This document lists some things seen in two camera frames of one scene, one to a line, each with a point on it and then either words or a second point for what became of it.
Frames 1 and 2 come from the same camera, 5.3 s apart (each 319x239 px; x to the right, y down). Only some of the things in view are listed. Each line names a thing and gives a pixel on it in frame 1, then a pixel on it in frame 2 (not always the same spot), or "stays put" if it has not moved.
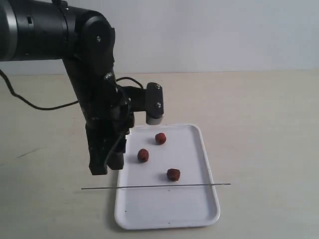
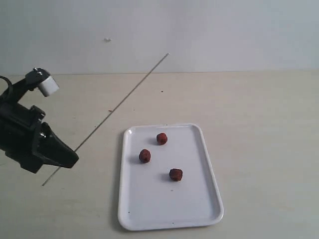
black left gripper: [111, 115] to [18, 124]
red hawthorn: [143, 155] stays put
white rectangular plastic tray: [162, 155] stays put
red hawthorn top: [160, 138] stays put
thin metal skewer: [157, 186] to [113, 111]
